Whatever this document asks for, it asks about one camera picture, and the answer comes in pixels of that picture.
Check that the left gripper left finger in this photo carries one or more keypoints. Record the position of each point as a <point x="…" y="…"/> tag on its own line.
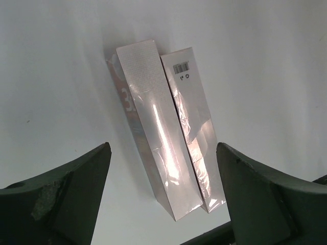
<point x="60" y="206"/>

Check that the silver toothpaste box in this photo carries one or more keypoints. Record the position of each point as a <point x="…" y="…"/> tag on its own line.
<point x="141" y="84"/>
<point x="196" y="122"/>

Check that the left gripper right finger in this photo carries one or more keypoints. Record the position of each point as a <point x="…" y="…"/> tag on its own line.
<point x="268" y="196"/>

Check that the left silver toothpaste box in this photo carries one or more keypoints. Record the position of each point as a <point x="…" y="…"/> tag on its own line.
<point x="141" y="84"/>

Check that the right silver toothpaste box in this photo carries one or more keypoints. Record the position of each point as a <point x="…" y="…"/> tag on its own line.
<point x="196" y="122"/>

